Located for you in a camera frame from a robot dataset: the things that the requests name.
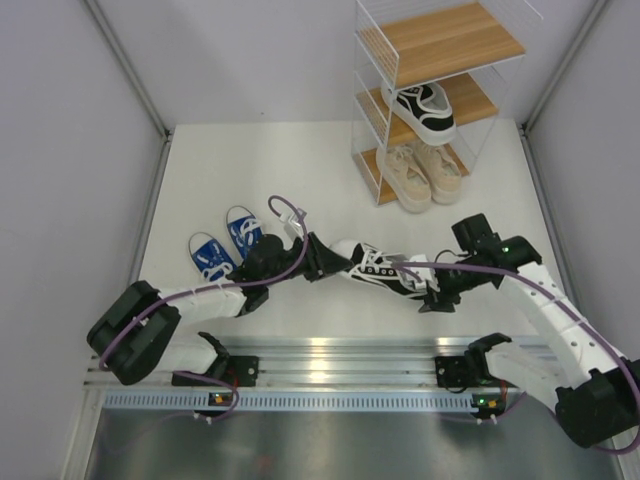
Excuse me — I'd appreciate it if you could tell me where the blue canvas sneaker inner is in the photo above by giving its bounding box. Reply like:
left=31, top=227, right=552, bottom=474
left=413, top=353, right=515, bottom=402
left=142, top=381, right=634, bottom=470
left=225, top=205, right=264, bottom=260

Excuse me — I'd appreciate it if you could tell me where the beige lace sneaker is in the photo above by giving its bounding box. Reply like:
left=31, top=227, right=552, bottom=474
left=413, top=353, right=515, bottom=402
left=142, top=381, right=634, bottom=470
left=413, top=141, right=462, bottom=205
left=376, top=145, right=432, bottom=214

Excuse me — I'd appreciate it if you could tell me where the right aluminium frame post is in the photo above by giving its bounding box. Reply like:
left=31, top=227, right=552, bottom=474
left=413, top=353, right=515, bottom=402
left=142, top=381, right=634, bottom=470
left=521, top=0, right=611, bottom=138

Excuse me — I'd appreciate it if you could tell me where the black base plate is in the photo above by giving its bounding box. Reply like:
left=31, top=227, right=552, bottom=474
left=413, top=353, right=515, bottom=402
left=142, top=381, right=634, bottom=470
left=434, top=355, right=500, bottom=391
left=171, top=355, right=260, bottom=387

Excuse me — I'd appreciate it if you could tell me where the aluminium frame post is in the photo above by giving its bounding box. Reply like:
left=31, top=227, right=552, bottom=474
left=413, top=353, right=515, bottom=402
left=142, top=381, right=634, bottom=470
left=82, top=0, right=174, bottom=141
left=521, top=0, right=611, bottom=138

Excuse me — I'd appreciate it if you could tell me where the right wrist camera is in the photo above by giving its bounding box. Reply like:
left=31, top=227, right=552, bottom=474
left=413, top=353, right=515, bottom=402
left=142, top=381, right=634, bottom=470
left=402, top=254, right=440, bottom=293

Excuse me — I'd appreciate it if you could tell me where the perforated cable duct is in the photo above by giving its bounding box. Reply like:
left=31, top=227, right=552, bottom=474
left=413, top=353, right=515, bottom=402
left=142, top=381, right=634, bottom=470
left=103, top=390, right=501, bottom=413

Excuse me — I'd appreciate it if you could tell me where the aluminium mounting rail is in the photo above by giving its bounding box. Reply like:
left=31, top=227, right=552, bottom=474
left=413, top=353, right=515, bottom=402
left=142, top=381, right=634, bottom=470
left=84, top=334, right=624, bottom=389

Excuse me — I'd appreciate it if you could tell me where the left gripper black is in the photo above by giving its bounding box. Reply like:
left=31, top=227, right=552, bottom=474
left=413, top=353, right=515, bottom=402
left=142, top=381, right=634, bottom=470
left=263, top=232, right=353, bottom=287

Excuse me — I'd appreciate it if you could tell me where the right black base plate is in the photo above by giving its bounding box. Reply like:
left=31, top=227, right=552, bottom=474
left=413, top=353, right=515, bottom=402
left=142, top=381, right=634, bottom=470
left=434, top=355, right=500, bottom=391

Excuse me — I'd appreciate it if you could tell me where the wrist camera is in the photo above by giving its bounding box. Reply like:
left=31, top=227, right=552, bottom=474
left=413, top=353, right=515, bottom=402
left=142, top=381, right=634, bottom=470
left=402, top=254, right=440, bottom=293
left=279, top=208, right=306, bottom=241

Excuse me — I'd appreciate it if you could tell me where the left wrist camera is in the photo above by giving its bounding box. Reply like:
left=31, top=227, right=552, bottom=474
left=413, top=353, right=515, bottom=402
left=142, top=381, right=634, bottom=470
left=279, top=208, right=306, bottom=241

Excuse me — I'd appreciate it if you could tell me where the white wire wooden shoe shelf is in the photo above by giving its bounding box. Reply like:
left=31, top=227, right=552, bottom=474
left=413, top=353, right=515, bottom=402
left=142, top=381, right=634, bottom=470
left=351, top=1, right=543, bottom=205

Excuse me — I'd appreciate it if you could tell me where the left aluminium frame post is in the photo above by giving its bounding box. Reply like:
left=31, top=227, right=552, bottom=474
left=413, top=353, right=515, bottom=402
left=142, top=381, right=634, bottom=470
left=82, top=0, right=174, bottom=141

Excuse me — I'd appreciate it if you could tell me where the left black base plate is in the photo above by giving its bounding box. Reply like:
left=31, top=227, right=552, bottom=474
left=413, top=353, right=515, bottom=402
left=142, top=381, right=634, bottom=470
left=171, top=355, right=260, bottom=387

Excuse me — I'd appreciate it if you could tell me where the black white sneaker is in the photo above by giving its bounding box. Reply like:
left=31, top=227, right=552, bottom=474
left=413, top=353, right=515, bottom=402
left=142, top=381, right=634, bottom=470
left=330, top=239, right=427, bottom=300
left=381, top=82, right=457, bottom=146

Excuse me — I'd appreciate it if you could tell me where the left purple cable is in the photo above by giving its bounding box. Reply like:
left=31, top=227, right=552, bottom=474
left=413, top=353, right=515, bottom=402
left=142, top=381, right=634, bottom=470
left=97, top=194, right=307, bottom=419

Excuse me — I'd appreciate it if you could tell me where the blue canvas sneaker outer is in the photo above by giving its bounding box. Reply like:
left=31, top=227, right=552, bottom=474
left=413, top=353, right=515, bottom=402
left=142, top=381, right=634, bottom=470
left=187, top=232, right=236, bottom=282

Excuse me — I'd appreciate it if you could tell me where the blue canvas sneaker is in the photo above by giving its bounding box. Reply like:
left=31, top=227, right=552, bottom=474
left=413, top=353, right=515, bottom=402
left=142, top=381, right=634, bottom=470
left=225, top=205, right=264, bottom=260
left=187, top=232, right=236, bottom=282

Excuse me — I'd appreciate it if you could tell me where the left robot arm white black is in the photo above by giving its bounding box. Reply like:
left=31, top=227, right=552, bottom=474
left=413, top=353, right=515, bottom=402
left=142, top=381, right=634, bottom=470
left=87, top=232, right=353, bottom=386

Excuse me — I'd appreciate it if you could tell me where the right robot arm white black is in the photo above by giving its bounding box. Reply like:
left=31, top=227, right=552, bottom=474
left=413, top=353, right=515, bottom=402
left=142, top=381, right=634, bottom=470
left=406, top=214, right=639, bottom=449

